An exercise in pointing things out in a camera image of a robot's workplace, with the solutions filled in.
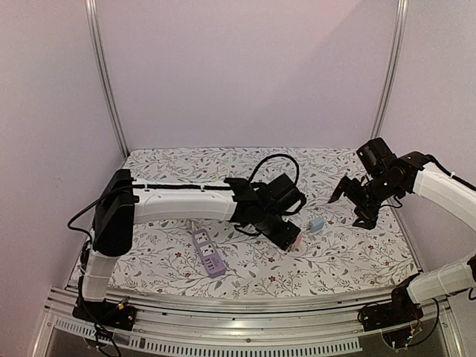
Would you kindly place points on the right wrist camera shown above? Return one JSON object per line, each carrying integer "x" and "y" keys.
{"x": 375, "y": 156}

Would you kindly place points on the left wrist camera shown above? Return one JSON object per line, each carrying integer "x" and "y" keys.
{"x": 285, "y": 196}

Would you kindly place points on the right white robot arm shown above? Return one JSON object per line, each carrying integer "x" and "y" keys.
{"x": 422, "y": 175}

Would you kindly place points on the aluminium post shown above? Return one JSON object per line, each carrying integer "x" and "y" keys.
{"x": 93, "y": 20}
{"x": 392, "y": 65}

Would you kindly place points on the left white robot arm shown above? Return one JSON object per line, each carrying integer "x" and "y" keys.
{"x": 253, "y": 208}

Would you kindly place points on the light blue plug adapter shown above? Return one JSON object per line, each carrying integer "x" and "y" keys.
{"x": 315, "y": 225}

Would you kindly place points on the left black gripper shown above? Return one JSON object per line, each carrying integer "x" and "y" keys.
{"x": 286, "y": 239}

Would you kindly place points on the floral tablecloth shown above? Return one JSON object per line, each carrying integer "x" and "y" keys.
{"x": 339, "y": 258}

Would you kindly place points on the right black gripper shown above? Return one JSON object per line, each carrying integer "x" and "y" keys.
{"x": 357, "y": 193}

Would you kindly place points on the left aluminium post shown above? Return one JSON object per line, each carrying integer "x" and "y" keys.
{"x": 93, "y": 20}

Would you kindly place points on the right aluminium post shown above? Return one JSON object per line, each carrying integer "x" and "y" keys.
{"x": 392, "y": 65}

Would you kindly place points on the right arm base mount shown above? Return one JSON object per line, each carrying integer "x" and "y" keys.
{"x": 390, "y": 316}

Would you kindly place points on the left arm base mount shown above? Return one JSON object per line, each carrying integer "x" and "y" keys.
{"x": 115, "y": 315}

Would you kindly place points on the purple power strip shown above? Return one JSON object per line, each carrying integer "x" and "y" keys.
{"x": 208, "y": 253}

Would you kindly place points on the pink plug adapter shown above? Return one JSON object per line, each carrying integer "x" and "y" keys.
{"x": 296, "y": 243}

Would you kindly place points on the aluminium front rail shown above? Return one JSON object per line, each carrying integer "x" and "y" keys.
{"x": 324, "y": 325}

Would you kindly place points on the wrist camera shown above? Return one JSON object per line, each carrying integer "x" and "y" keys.
{"x": 285, "y": 196}
{"x": 375, "y": 156}

